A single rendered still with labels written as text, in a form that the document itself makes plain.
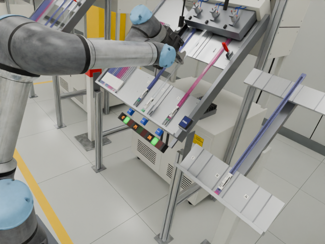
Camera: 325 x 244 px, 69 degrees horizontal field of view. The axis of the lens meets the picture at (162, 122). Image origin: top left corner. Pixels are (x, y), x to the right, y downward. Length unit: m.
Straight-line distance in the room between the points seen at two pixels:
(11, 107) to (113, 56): 0.29
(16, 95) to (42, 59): 0.16
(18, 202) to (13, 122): 0.20
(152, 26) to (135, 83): 0.45
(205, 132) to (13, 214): 0.97
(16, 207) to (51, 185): 1.14
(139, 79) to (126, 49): 0.63
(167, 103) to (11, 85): 0.68
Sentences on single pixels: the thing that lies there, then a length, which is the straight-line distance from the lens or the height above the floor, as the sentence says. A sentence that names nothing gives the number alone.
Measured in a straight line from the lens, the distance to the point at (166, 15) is 1.56.
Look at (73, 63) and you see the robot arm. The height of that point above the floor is 1.10.
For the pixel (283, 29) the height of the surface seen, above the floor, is 1.16.
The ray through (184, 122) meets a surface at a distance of 1.00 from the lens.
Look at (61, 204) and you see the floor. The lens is 1.71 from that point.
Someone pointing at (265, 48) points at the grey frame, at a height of 1.08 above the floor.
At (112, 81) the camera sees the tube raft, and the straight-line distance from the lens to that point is 1.41.
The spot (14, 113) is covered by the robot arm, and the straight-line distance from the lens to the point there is 0.73.
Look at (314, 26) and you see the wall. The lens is 2.75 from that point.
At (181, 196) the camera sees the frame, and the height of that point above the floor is 0.32.
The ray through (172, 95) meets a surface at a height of 0.83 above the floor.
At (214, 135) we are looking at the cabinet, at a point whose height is 0.62.
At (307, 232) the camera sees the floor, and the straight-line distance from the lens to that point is 1.97.
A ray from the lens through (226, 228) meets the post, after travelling 1.19.
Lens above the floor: 1.28
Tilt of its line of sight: 30 degrees down
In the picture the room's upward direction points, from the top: 9 degrees clockwise
